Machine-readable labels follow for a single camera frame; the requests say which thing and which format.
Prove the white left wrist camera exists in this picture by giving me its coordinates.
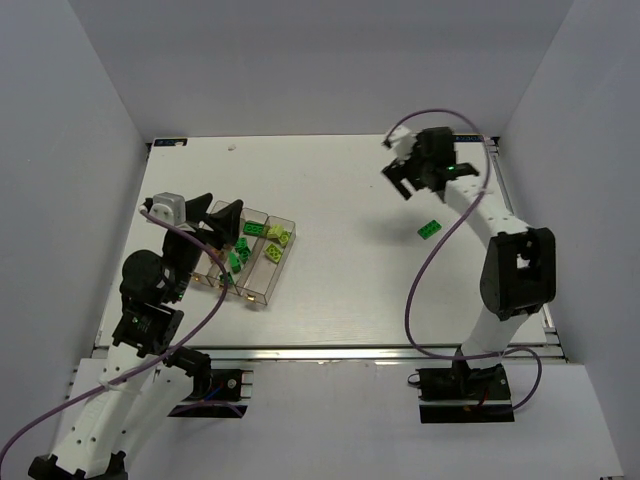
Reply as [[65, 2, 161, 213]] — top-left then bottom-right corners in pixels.
[[138, 192, 189, 231]]

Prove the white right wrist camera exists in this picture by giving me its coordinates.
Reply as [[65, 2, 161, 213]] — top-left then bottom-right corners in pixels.
[[382, 125, 415, 159]]

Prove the clear plastic container left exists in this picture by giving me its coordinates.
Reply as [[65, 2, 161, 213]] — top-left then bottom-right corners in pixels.
[[210, 208, 269, 303]]

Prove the lime green square lego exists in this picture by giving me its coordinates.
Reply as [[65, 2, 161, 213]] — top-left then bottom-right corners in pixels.
[[279, 232, 290, 247]]

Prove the dark green sloped lego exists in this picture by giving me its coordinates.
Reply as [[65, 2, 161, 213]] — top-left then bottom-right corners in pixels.
[[218, 272, 235, 286]]

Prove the blue label left corner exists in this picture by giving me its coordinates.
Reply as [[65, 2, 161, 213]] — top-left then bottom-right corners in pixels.
[[152, 138, 188, 148]]

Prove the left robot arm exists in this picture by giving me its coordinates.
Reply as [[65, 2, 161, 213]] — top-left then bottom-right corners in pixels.
[[28, 192, 244, 479]]

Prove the aluminium table frame rail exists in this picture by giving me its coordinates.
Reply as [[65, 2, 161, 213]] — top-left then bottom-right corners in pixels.
[[487, 135, 569, 361]]

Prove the clear plastic container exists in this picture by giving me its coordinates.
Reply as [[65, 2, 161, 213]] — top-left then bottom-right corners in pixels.
[[210, 208, 269, 303], [192, 201, 236, 287], [253, 214, 296, 306]]

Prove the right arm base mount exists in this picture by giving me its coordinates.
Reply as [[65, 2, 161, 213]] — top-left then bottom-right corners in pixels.
[[407, 365, 515, 425]]

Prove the pale green curved lego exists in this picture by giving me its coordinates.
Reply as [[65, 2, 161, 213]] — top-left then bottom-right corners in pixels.
[[267, 224, 286, 240]]

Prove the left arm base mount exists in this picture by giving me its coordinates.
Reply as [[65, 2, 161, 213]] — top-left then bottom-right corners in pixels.
[[169, 364, 254, 419]]

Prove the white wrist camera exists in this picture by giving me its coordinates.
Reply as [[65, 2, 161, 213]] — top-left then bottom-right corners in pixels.
[[138, 192, 189, 231], [382, 125, 415, 159]]

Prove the dark green curved lego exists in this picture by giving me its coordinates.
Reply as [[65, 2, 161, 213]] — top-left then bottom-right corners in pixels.
[[229, 253, 242, 273]]

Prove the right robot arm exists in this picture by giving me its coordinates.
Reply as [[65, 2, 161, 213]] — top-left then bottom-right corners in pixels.
[[382, 126, 556, 371]]

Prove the dark green lego plate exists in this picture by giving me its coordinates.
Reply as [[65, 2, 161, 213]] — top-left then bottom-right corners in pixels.
[[235, 237, 251, 264]]

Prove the clear plastic container right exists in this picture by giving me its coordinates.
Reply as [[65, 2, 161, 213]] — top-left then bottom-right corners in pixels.
[[253, 214, 296, 306]]

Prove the dark green square lego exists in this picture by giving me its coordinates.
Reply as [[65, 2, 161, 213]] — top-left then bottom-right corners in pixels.
[[243, 222, 269, 237]]

